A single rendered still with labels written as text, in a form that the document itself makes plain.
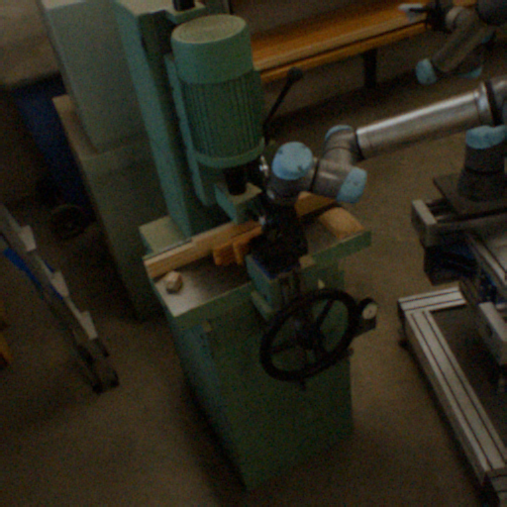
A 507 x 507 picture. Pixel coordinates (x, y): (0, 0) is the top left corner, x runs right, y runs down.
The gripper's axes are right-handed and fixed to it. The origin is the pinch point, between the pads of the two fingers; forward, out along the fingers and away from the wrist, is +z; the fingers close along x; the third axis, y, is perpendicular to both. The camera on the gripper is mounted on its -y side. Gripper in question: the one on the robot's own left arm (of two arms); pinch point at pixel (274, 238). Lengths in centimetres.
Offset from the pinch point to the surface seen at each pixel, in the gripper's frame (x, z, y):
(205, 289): 19.2, 13.1, -0.9
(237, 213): 4.1, 4.4, 12.1
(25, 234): 57, 67, 62
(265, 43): -104, 139, 163
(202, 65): 6.5, -32.7, 31.3
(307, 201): -19.1, 13.7, 11.3
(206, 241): 12.9, 13.1, 11.7
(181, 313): 27.8, 11.0, -4.8
